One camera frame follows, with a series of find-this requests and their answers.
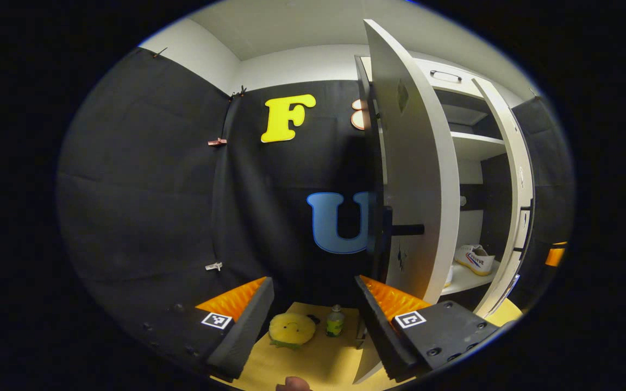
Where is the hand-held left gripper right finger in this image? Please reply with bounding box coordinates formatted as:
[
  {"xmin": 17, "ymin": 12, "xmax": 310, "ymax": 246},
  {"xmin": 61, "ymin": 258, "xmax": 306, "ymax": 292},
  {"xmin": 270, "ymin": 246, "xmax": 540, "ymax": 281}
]
[{"xmin": 354, "ymin": 274, "xmax": 501, "ymax": 383}]

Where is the white shoe cabinet door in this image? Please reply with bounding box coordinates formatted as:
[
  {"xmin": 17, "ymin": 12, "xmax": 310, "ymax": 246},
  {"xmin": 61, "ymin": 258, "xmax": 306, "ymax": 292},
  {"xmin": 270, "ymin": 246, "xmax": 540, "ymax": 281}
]
[
  {"xmin": 352, "ymin": 19, "xmax": 460, "ymax": 384},
  {"xmin": 472, "ymin": 78, "xmax": 535, "ymax": 318}
]

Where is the green bottle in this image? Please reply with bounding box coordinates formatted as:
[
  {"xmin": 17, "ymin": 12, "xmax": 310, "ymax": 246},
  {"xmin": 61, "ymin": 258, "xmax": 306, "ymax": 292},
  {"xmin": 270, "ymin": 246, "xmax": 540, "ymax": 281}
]
[{"xmin": 326, "ymin": 304, "xmax": 345, "ymax": 338}]

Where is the black door handle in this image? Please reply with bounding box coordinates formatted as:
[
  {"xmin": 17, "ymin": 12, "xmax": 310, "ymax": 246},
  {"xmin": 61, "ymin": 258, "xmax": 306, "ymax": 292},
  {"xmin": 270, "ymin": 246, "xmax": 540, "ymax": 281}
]
[{"xmin": 370, "ymin": 204, "xmax": 425, "ymax": 283}]

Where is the white shoe cabinet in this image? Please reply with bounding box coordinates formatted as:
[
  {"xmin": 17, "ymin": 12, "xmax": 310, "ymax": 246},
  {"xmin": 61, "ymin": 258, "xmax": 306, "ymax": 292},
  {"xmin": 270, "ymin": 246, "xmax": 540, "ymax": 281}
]
[{"xmin": 354, "ymin": 54, "xmax": 512, "ymax": 299}]

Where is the black backdrop cloth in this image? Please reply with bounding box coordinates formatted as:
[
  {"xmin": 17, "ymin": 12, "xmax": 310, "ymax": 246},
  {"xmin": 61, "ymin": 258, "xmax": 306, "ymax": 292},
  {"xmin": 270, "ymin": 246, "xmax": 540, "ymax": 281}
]
[{"xmin": 57, "ymin": 48, "xmax": 575, "ymax": 326}]

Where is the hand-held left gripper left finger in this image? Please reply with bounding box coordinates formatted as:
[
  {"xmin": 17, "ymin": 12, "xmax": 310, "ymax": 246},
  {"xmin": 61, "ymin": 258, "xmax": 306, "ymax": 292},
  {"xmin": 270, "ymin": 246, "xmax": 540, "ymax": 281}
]
[{"xmin": 139, "ymin": 276, "xmax": 276, "ymax": 381}]

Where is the white cabinet drawer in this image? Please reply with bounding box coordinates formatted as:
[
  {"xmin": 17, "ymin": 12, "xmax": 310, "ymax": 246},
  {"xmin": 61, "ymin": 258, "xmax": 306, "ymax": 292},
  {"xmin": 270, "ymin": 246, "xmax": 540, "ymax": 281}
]
[{"xmin": 416, "ymin": 57, "xmax": 496, "ymax": 98}]

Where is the yellow plush toy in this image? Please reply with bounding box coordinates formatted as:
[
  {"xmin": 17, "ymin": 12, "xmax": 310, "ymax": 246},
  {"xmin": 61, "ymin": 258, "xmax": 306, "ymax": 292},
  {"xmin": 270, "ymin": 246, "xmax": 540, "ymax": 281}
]
[{"xmin": 268, "ymin": 312, "xmax": 317, "ymax": 349}]

